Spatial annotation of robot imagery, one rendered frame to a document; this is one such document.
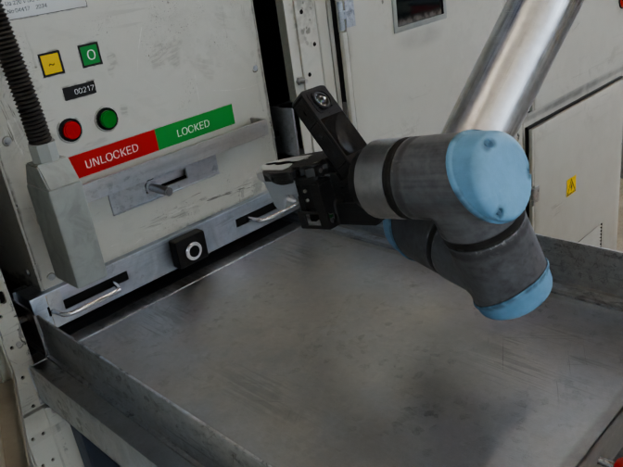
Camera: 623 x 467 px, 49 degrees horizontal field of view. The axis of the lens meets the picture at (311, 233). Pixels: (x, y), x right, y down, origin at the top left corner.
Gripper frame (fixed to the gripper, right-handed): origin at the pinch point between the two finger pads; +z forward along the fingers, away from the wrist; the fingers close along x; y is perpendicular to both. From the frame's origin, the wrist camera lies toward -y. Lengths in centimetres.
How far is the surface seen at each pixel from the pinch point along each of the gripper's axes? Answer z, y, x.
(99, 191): 21.9, -1.8, -13.4
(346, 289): 0.9, 23.0, 9.3
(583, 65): 21, 16, 139
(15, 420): 15.4, 20.1, -37.6
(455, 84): 20, 5, 74
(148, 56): 23.0, -18.2, 2.3
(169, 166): 21.8, -1.4, -1.2
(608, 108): 24, 34, 158
